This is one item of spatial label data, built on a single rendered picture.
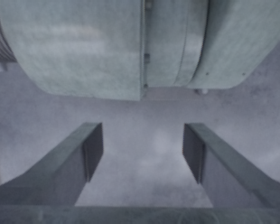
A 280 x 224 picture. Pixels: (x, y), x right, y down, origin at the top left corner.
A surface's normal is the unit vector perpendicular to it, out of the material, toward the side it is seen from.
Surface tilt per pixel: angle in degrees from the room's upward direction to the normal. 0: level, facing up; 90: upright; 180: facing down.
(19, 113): 0
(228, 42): 49
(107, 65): 28
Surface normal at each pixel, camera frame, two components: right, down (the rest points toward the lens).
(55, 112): -0.01, 0.23
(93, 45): -0.08, 0.51
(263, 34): -0.01, 0.88
